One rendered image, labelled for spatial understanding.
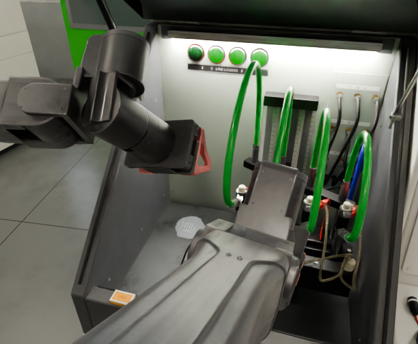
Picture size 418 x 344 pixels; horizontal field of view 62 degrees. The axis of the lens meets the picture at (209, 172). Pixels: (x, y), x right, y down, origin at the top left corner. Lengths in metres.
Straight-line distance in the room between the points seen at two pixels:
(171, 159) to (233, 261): 0.26
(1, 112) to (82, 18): 3.27
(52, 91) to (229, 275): 0.29
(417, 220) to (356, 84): 0.37
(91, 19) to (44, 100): 3.23
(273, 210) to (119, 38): 0.25
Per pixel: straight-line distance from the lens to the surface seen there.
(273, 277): 0.21
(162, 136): 0.43
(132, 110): 0.39
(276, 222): 0.33
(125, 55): 0.42
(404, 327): 0.88
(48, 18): 5.49
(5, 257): 2.57
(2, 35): 3.61
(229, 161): 0.61
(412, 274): 0.96
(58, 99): 0.40
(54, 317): 2.14
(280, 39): 0.95
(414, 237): 0.91
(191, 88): 1.07
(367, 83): 1.01
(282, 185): 0.34
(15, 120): 0.41
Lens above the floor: 1.64
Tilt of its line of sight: 33 degrees down
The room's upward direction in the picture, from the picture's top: straight up
